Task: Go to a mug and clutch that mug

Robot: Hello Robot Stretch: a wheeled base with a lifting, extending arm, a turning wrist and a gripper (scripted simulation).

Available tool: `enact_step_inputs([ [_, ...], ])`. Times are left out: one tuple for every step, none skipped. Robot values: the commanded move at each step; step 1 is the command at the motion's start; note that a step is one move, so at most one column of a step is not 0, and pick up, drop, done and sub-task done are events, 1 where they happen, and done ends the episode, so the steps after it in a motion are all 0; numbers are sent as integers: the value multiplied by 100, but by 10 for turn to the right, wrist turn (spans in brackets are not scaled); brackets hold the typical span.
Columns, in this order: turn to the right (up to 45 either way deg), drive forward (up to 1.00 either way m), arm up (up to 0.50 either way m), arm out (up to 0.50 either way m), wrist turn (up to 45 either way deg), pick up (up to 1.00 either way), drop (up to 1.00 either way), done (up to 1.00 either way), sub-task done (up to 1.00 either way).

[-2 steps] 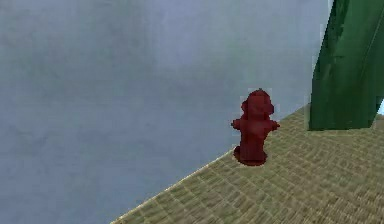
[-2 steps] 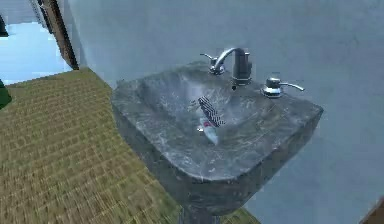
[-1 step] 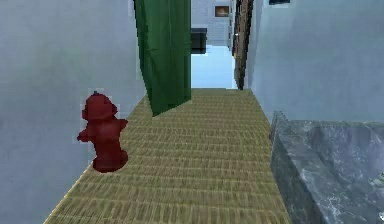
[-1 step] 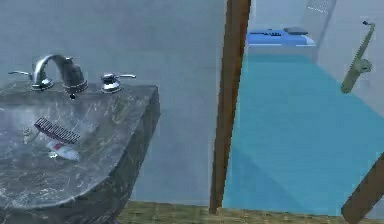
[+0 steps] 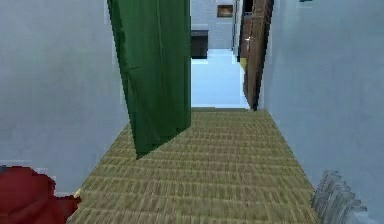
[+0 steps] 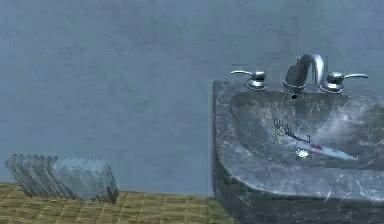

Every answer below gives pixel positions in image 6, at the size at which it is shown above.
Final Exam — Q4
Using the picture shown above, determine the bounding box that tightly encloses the grey marble sink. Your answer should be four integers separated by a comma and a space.
211, 79, 384, 224

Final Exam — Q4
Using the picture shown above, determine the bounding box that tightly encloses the chrome curved faucet spout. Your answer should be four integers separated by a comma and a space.
281, 53, 326, 100

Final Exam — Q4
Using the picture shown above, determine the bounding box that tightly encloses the white and red toothbrush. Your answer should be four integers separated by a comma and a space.
272, 117, 358, 162

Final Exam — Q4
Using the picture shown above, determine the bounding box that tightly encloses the chrome faucet lever handle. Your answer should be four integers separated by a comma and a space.
230, 69, 268, 92
319, 71, 369, 95

